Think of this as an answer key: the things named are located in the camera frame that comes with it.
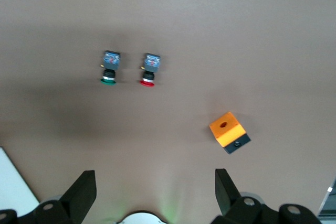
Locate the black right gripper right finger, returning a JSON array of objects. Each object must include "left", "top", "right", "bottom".
[{"left": 211, "top": 168, "right": 323, "bottom": 224}]

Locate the green push button switch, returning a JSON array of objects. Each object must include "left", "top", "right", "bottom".
[{"left": 100, "top": 50, "right": 122, "bottom": 87}]

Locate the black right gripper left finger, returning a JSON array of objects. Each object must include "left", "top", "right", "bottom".
[{"left": 0, "top": 170, "right": 97, "bottom": 224}]

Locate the white drawer cabinet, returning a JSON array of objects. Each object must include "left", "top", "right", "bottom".
[{"left": 0, "top": 146, "right": 40, "bottom": 210}]

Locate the orange button enclosure box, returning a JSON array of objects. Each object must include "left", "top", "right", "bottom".
[{"left": 209, "top": 111, "right": 251, "bottom": 155}]

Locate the brown paper table cover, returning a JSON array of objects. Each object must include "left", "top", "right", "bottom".
[{"left": 0, "top": 0, "right": 336, "bottom": 224}]

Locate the aluminium frame profile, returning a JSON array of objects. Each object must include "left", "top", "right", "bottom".
[{"left": 317, "top": 177, "right": 336, "bottom": 218}]

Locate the red push button switch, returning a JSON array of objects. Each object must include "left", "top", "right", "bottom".
[{"left": 139, "top": 52, "right": 162, "bottom": 88}]

